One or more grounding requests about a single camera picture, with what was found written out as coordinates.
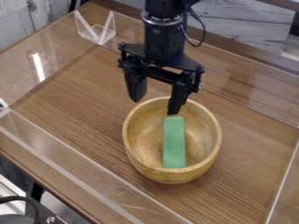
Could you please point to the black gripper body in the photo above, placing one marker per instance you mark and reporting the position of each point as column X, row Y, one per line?
column 160, row 54

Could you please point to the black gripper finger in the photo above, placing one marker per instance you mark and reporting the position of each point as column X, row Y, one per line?
column 181, row 89
column 135, row 81

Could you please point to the green rectangular block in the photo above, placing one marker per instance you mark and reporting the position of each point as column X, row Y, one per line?
column 173, row 144

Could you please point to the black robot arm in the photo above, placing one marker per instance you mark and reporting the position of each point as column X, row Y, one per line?
column 167, row 9

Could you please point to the brown wooden bowl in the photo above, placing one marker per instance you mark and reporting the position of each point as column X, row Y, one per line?
column 143, row 138

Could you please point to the clear acrylic tray wall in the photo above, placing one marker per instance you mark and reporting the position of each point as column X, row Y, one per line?
column 88, row 186

